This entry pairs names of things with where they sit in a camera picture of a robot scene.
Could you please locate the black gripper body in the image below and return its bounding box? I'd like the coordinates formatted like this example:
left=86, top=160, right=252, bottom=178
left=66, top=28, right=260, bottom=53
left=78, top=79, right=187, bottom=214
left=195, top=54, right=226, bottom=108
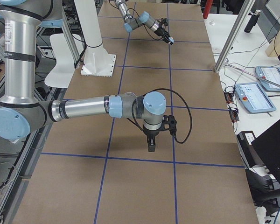
left=156, top=27, right=168, bottom=38
left=143, top=128, right=160, bottom=139

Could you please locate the red object at edge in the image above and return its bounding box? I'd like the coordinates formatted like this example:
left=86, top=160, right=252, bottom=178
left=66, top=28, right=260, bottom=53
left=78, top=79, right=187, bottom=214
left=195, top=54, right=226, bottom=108
left=203, top=0, right=213, bottom=19

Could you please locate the brown paper table cover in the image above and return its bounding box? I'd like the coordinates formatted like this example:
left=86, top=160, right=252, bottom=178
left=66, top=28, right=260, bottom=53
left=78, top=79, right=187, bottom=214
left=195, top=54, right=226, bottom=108
left=13, top=1, right=259, bottom=224

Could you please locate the orange circuit board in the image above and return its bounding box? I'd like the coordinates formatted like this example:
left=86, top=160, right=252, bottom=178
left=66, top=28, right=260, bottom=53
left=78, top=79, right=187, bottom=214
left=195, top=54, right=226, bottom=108
left=224, top=92, right=234, bottom=104

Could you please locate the black bottle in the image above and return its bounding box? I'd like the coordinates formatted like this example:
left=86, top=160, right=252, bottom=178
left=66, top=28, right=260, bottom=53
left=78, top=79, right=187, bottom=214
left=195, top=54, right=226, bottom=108
left=244, top=9, right=261, bottom=33

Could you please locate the black desktop box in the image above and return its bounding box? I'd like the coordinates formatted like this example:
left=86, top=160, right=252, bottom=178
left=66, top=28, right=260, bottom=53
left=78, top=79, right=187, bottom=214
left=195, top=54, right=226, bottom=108
left=237, top=131, right=263, bottom=168

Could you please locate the near blue teach pendant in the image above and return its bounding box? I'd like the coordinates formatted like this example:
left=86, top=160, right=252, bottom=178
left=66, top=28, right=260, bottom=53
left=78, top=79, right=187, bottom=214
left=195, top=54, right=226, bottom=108
left=235, top=82, right=276, bottom=114

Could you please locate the blue teach pendant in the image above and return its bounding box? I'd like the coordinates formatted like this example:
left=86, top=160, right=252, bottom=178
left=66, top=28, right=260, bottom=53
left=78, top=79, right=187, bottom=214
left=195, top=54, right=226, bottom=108
left=255, top=66, right=280, bottom=92
left=235, top=82, right=276, bottom=114

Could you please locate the white plastic chair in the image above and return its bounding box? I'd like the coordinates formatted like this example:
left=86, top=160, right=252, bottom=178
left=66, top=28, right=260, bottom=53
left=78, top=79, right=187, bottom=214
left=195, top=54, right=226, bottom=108
left=45, top=34, right=75, bottom=88

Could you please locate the far blue teach pendant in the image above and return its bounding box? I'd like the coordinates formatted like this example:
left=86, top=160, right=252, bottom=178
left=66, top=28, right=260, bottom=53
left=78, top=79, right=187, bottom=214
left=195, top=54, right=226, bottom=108
left=255, top=66, right=280, bottom=92

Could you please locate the black laptop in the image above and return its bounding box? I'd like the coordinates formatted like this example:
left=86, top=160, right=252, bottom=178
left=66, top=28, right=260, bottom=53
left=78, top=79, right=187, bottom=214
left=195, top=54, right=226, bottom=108
left=252, top=119, right=280, bottom=184

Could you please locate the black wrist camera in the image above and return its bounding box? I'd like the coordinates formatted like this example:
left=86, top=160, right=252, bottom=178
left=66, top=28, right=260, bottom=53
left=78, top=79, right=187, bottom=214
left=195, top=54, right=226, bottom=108
left=160, top=115, right=177, bottom=137
left=158, top=18, right=168, bottom=29

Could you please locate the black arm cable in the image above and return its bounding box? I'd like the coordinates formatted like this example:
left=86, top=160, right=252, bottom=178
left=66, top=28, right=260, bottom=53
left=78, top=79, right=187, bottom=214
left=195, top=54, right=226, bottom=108
left=108, top=0, right=165, bottom=41
left=126, top=88, right=193, bottom=144

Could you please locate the white camera stand column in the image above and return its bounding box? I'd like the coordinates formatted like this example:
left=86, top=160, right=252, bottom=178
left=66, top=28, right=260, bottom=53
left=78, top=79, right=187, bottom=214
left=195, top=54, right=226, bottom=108
left=74, top=0, right=116, bottom=77

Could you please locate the aluminium frame post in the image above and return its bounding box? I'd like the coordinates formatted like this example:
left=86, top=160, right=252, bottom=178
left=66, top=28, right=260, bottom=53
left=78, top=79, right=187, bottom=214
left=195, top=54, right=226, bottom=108
left=214, top=0, right=255, bottom=73

